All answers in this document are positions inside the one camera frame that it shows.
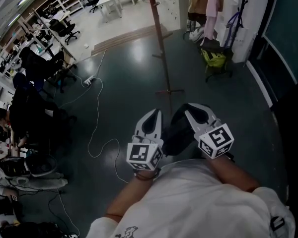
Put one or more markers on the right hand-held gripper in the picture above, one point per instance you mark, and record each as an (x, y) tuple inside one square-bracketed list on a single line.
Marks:
[(217, 140)]

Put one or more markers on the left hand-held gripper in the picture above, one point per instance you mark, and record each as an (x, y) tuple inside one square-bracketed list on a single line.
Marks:
[(139, 155)]

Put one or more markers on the wooden coat stand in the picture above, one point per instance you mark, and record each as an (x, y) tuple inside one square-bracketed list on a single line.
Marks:
[(161, 46)]

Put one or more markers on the person's left forearm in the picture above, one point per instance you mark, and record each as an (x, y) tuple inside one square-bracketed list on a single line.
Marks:
[(129, 195)]

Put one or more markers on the person's right forearm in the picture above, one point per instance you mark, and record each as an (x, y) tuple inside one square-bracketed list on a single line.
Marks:
[(233, 172)]

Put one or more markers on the yellow-green bag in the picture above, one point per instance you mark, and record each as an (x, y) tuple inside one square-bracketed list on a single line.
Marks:
[(214, 58)]

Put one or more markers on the white power strip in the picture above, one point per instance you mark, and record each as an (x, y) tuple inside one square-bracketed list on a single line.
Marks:
[(89, 80)]

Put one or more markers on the person's white t-shirt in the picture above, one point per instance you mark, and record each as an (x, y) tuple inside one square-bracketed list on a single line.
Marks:
[(193, 202)]

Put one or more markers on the white floor bag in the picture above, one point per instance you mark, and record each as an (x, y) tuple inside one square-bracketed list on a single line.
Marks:
[(196, 35)]

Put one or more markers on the wooden floor step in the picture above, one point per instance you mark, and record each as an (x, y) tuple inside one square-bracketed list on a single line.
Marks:
[(129, 38)]

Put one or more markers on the small white floor box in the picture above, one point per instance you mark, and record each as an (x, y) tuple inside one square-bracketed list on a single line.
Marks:
[(86, 45)]

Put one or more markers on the pink garment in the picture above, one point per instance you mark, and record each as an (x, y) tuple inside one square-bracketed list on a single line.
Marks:
[(212, 14)]

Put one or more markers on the white cabinet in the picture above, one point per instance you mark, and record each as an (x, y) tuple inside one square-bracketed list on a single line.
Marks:
[(172, 6)]

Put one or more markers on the black framed glass door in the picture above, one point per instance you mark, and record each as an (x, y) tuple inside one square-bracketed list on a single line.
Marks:
[(285, 33)]

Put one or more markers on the beige coat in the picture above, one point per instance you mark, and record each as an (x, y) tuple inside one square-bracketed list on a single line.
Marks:
[(197, 1)]

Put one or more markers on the white rimmed black basket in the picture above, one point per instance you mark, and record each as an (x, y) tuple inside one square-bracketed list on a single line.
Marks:
[(37, 165)]

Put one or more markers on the grey cloth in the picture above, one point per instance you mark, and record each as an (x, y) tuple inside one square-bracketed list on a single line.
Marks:
[(42, 183)]

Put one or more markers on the blue chair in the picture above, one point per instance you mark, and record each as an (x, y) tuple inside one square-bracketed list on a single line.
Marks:
[(21, 82)]

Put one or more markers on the white workbench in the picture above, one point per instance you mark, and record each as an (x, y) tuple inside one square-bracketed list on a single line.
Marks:
[(39, 38)]

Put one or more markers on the white shelf unit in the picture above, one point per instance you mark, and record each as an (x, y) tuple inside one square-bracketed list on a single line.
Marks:
[(64, 1)]

